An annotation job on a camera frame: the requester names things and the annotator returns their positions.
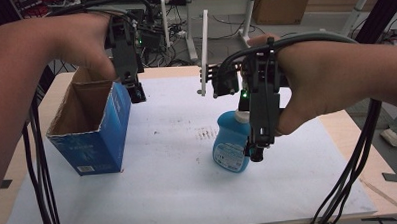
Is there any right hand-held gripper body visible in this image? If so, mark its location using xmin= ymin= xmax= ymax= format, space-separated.
xmin=209 ymin=36 xmax=292 ymax=150

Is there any blue cardboard box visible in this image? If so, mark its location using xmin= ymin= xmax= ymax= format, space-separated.
xmin=43 ymin=64 xmax=136 ymax=178

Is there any grey cable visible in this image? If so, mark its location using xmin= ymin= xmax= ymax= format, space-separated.
xmin=216 ymin=29 xmax=360 ymax=79

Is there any person's right hand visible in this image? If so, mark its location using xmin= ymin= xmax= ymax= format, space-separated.
xmin=246 ymin=29 xmax=369 ymax=138

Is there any black metal stand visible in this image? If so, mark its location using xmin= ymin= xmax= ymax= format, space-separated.
xmin=353 ymin=0 xmax=397 ymax=44

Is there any white upright post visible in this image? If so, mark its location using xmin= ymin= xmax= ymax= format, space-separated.
xmin=160 ymin=0 xmax=172 ymax=49
xmin=194 ymin=9 xmax=213 ymax=97

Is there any white desk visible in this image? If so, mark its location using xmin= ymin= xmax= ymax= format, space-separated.
xmin=178 ymin=0 xmax=292 ymax=64

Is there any black cable bundle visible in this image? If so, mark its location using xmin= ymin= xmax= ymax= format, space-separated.
xmin=305 ymin=98 xmax=389 ymax=224
xmin=20 ymin=91 xmax=63 ymax=224

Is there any thin wooden stick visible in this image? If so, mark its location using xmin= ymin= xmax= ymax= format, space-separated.
xmin=358 ymin=175 xmax=397 ymax=210

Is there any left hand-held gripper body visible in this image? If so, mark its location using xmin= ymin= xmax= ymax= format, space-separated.
xmin=103 ymin=13 xmax=167 ymax=86

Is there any blue detergent bottle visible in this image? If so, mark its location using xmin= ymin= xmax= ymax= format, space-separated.
xmin=209 ymin=108 xmax=257 ymax=175

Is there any white table mat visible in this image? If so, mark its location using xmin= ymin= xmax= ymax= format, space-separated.
xmin=0 ymin=69 xmax=379 ymax=224

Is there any person's left hand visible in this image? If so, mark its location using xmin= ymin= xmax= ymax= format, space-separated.
xmin=47 ymin=11 xmax=118 ymax=83

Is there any brown cardboard box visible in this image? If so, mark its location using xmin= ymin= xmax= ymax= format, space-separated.
xmin=252 ymin=0 xmax=315 ymax=27

